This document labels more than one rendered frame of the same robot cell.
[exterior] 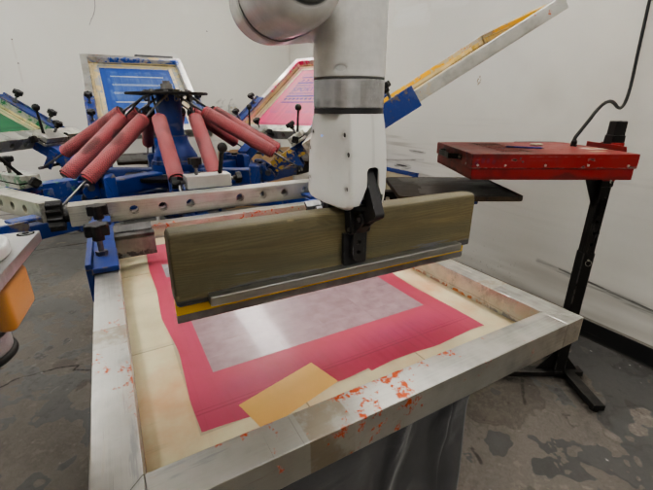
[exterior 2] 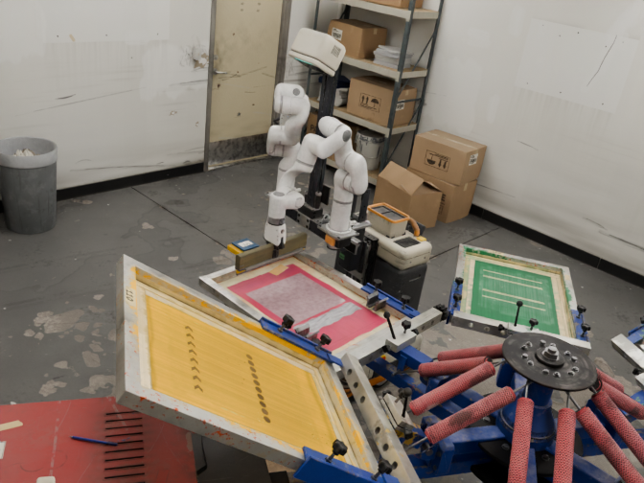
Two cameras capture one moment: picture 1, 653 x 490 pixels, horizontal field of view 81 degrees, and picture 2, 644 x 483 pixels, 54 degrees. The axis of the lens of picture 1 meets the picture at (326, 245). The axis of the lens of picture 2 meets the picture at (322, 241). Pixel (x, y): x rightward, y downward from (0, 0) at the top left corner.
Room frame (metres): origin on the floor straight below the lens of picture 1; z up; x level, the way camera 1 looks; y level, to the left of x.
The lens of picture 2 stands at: (2.91, -0.70, 2.45)
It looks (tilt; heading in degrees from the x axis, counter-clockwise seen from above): 26 degrees down; 160
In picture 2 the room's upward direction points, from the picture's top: 8 degrees clockwise
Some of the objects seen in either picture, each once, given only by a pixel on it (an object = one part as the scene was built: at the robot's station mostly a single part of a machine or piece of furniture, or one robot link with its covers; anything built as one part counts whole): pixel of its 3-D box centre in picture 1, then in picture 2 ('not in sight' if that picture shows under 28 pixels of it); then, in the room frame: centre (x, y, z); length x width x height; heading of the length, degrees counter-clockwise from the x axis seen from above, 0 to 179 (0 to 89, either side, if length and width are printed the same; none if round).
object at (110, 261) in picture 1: (104, 254); (388, 305); (0.72, 0.46, 0.98); 0.30 x 0.05 x 0.07; 29
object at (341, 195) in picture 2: not in sight; (346, 185); (0.29, 0.34, 1.37); 0.13 x 0.10 x 0.16; 23
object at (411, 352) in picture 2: not in sight; (409, 356); (1.14, 0.37, 1.02); 0.17 x 0.06 x 0.05; 29
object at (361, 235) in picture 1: (360, 239); not in sight; (0.41, -0.04, 1.12); 0.03 x 0.03 x 0.07; 29
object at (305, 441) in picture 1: (275, 269); (307, 301); (0.65, 0.10, 0.97); 0.79 x 0.58 x 0.04; 29
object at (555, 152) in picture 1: (527, 158); (78, 468); (1.55, -0.81, 1.06); 0.61 x 0.46 x 0.12; 89
